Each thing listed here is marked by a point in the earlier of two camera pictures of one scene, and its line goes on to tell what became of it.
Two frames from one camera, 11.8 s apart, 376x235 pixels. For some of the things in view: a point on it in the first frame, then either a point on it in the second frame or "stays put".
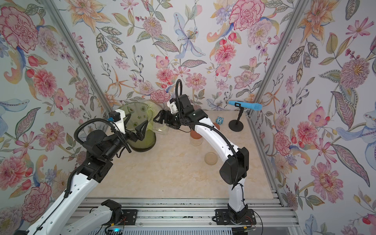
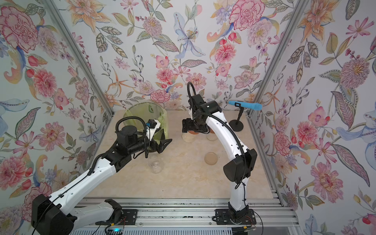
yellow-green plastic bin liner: [140, 112] stays put
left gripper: [133, 137] → [159, 148]
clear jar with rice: [160, 129] → [155, 164]
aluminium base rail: [269, 218] stays put
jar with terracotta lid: [196, 139] → [189, 137]
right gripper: [164, 115] → [188, 126]
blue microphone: [253, 106] stays put
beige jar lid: [211, 158] stays put
